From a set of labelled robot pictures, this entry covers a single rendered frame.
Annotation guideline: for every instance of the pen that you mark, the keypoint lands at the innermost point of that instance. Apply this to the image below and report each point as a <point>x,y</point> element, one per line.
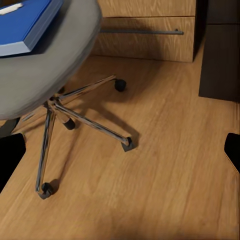
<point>9,9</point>

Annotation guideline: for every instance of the cabinet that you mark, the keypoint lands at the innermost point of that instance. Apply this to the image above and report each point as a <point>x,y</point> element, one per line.
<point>168,30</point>
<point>220,70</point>

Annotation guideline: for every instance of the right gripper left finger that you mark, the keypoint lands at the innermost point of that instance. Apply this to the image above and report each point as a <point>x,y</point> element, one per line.
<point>12,149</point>

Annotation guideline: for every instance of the swivel chair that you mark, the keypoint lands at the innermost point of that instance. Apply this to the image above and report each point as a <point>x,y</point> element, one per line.
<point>29,81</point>

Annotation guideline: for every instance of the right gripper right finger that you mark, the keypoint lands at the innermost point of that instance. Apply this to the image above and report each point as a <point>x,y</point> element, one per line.
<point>232,149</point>

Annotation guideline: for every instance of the folder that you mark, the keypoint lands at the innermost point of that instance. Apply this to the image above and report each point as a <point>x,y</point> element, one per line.
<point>21,30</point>

